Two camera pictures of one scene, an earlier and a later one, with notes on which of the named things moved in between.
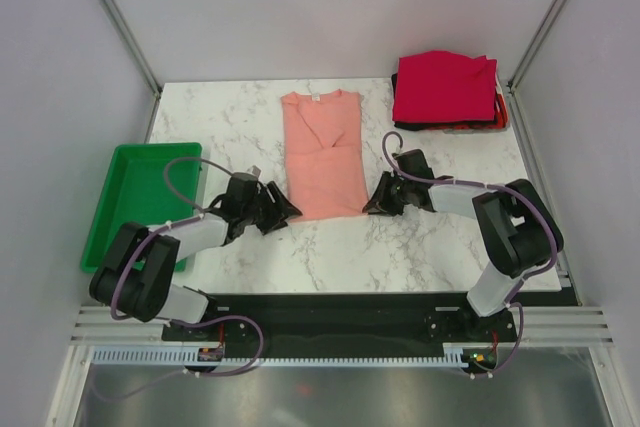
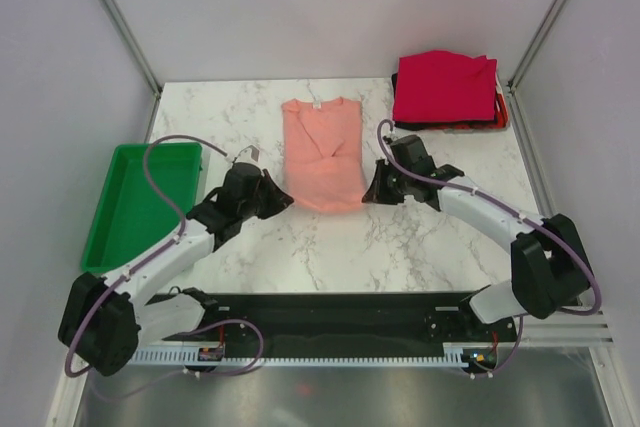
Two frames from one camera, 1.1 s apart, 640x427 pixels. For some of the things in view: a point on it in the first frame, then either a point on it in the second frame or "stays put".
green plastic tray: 148,184 stays put
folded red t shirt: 444,87 stays put
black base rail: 348,321 stays put
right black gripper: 380,203 to 377,193
